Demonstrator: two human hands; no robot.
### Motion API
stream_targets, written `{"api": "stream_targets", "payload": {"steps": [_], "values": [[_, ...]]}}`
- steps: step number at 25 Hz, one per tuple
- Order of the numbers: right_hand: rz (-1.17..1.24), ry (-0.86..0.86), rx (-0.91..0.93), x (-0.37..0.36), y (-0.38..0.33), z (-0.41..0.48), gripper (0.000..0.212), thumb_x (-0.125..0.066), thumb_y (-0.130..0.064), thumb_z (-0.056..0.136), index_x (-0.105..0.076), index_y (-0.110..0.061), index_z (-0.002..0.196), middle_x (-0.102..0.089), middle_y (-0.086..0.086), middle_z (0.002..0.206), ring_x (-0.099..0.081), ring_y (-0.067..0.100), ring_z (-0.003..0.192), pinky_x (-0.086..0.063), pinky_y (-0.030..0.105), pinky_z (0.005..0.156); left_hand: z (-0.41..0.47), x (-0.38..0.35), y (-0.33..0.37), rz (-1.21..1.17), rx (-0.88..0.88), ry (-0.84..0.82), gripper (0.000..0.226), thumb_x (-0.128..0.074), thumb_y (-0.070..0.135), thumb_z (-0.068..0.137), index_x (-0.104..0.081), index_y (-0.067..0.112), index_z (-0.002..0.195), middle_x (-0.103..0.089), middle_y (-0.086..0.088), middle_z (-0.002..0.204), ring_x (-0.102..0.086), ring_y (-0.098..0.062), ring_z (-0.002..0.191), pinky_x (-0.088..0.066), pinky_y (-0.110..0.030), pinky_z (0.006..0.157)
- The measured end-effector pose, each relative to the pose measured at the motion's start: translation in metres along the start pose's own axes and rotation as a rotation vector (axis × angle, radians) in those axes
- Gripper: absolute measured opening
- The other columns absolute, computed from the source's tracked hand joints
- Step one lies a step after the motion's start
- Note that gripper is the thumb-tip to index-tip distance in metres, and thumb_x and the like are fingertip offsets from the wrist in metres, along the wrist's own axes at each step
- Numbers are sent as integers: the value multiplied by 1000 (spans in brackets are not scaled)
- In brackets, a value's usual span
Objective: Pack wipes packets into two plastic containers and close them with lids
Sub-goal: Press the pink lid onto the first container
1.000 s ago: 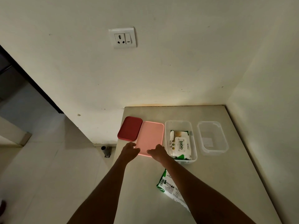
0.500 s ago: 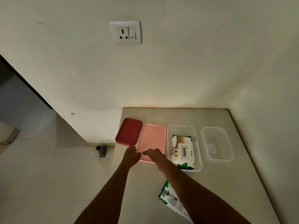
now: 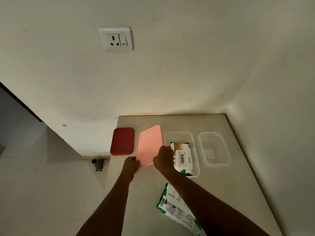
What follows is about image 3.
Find person's left hand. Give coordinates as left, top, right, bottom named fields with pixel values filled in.
left=121, top=156, right=140, bottom=179

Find white green wet wipes pack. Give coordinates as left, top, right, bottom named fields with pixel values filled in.
left=156, top=183, right=202, bottom=236
left=170, top=142, right=194, bottom=176

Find white wall socket switch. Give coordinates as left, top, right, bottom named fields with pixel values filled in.
left=99, top=27, right=134, bottom=52

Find person's right hand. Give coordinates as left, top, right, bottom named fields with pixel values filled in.
left=153, top=145, right=176, bottom=174

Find pink plastic lid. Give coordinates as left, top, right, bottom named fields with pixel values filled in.
left=136, top=125, right=163, bottom=169

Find dark red plastic lid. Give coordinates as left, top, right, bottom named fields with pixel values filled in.
left=110, top=127, right=135, bottom=156

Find grey table leg base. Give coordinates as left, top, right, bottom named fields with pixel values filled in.
left=91, top=158, right=104, bottom=172

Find small clear plastic container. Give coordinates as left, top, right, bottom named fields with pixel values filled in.
left=198, top=131, right=232, bottom=168

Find person's left forearm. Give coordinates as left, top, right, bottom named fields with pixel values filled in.
left=76, top=175, right=135, bottom=236

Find person's right forearm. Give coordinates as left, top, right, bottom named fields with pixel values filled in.
left=163, top=168, right=271, bottom=236

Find large clear plastic container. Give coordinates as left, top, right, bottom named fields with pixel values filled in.
left=164, top=131, right=200, bottom=178

